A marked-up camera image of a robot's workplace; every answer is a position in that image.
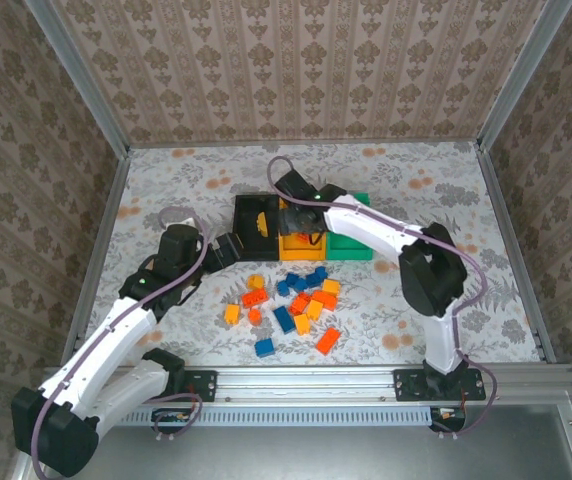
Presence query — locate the long orange lego brick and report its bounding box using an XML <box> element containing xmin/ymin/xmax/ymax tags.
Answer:
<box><xmin>311</xmin><ymin>290</ymin><xmax>340</xmax><ymax>312</ymax></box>
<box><xmin>241</xmin><ymin>288</ymin><xmax>269</xmax><ymax>309</ymax></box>
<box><xmin>315</xmin><ymin>327</ymin><xmax>342</xmax><ymax>356</ymax></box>

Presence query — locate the long blue lego brick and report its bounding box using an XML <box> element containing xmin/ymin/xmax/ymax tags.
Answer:
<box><xmin>272</xmin><ymin>305</ymin><xmax>296</xmax><ymax>335</ymax></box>

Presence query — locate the black plastic bin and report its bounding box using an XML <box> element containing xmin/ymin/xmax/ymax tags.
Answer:
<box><xmin>232</xmin><ymin>193</ymin><xmax>282</xmax><ymax>262</ymax></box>

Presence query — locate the yellow plastic bin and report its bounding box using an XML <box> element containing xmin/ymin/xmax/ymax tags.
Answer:
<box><xmin>278</xmin><ymin>197</ymin><xmax>328</xmax><ymax>262</ymax></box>

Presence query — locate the green plastic bin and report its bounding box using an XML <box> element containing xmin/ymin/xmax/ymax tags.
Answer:
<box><xmin>324</xmin><ymin>191</ymin><xmax>375</xmax><ymax>262</ymax></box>

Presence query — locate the floral patterned table cover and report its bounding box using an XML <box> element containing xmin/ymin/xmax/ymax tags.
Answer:
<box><xmin>85</xmin><ymin>141</ymin><xmax>542</xmax><ymax>369</ymax></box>

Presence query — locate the grey metal sheet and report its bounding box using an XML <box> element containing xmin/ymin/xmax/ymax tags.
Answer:
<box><xmin>13</xmin><ymin>403</ymin><xmax>572</xmax><ymax>480</ymax></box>

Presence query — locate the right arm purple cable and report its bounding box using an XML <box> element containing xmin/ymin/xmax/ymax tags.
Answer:
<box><xmin>267</xmin><ymin>154</ymin><xmax>498</xmax><ymax>441</ymax></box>

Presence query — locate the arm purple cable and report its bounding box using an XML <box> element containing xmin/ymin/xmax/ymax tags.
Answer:
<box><xmin>30</xmin><ymin>207</ymin><xmax>210</xmax><ymax>476</ymax></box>
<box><xmin>267</xmin><ymin>154</ymin><xmax>498</xmax><ymax>441</ymax></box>

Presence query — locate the aluminium side rail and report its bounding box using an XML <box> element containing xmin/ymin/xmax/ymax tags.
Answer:
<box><xmin>61</xmin><ymin>147</ymin><xmax>132</xmax><ymax>366</ymax></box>
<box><xmin>475</xmin><ymin>142</ymin><xmax>558</xmax><ymax>365</ymax></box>

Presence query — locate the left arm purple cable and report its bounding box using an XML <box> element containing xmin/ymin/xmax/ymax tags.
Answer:
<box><xmin>30</xmin><ymin>207</ymin><xmax>210</xmax><ymax>476</ymax></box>

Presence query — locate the small wired connector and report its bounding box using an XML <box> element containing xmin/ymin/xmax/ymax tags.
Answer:
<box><xmin>430</xmin><ymin>405</ymin><xmax>467</xmax><ymax>424</ymax></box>
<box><xmin>153</xmin><ymin>407</ymin><xmax>192</xmax><ymax>424</ymax></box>

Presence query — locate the long aluminium base rail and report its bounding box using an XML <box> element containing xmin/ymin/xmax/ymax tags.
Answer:
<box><xmin>40</xmin><ymin>363</ymin><xmax>572</xmax><ymax>407</ymax></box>

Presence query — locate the white slotted cable duct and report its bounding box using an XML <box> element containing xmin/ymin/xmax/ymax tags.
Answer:
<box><xmin>115</xmin><ymin>403</ymin><xmax>435</xmax><ymax>427</ymax></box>

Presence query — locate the aluminium frame post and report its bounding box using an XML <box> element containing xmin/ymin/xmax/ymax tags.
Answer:
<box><xmin>476</xmin><ymin>0</ymin><xmax>572</xmax><ymax>151</ymax></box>
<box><xmin>22</xmin><ymin>0</ymin><xmax>132</xmax><ymax>157</ymax></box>

